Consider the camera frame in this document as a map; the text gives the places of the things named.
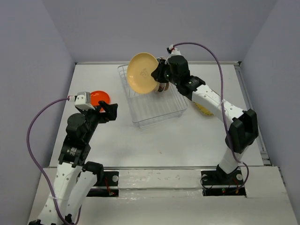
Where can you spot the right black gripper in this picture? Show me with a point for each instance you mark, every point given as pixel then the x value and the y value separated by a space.
pixel 157 73

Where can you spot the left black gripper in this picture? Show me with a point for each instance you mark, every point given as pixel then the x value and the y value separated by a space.
pixel 110 114

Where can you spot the beige plate with leaf design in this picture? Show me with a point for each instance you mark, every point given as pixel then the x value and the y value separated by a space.
pixel 163 86

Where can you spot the tan round plate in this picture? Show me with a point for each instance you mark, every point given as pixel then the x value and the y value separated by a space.
pixel 139 73

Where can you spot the white plate with green rim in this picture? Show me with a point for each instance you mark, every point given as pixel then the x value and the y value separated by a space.
pixel 157 88

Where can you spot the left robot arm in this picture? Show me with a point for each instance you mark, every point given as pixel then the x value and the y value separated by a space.
pixel 75 176

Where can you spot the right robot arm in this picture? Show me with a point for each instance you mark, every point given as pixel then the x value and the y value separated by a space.
pixel 241 126

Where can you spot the orange translucent plate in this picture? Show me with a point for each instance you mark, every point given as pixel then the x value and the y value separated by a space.
pixel 97 96

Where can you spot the yellow bamboo-pattern rectangular plate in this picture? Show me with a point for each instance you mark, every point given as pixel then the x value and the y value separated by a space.
pixel 203 110

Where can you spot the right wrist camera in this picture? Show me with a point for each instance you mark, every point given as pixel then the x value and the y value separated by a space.
pixel 173 51

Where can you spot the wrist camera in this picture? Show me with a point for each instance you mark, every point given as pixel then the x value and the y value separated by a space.
pixel 83 101
pixel 173 51

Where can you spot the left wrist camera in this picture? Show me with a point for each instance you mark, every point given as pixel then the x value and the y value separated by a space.
pixel 83 101

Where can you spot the white wire dish rack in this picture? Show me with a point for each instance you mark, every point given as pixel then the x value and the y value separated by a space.
pixel 147 109

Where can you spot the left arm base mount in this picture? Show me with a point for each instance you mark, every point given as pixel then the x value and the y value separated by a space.
pixel 107 187

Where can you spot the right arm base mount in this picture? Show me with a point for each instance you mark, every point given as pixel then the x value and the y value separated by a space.
pixel 212 185

